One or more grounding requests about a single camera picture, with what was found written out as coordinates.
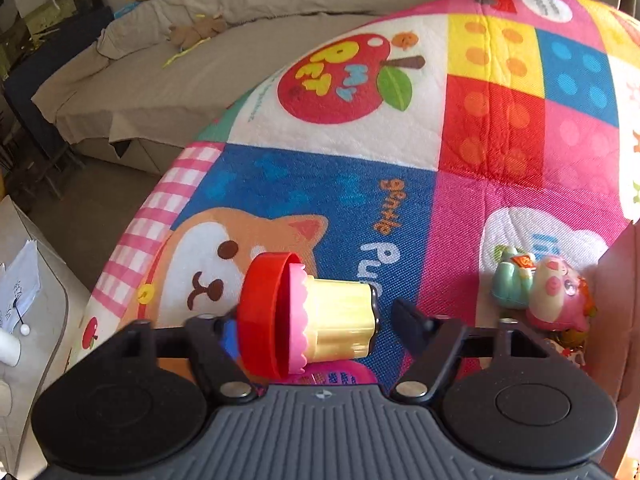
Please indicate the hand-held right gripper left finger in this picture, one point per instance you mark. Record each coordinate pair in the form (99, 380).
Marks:
(229, 331)

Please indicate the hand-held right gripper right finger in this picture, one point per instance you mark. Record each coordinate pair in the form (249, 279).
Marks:
(411, 324)

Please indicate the red yellow toy cupcake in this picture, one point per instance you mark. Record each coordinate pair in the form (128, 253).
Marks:
(330, 317)

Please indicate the cardboard box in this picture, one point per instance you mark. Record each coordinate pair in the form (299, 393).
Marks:
(620, 320)

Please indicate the green toy figure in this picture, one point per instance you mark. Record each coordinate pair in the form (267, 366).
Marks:
(510, 282)

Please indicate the colourful printed play mat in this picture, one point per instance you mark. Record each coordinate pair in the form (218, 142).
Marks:
(400, 185)

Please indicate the pink pig toy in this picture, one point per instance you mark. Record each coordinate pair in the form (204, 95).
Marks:
(557, 292)

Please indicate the white side table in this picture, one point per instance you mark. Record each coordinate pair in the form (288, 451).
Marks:
(50, 360)

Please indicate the white paper sheets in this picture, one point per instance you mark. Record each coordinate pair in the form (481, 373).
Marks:
(20, 285)

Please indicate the white bottle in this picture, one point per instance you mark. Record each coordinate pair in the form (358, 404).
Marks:
(7, 347)

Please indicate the beige covered sofa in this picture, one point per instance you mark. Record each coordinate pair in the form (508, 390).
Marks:
(190, 70)

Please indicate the small brown plush toy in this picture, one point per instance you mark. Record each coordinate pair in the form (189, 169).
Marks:
(197, 31)

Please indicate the blue cloth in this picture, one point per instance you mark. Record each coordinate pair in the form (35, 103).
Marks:
(127, 9)

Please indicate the dark glass cabinet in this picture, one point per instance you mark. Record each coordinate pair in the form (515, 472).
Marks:
(45, 20)

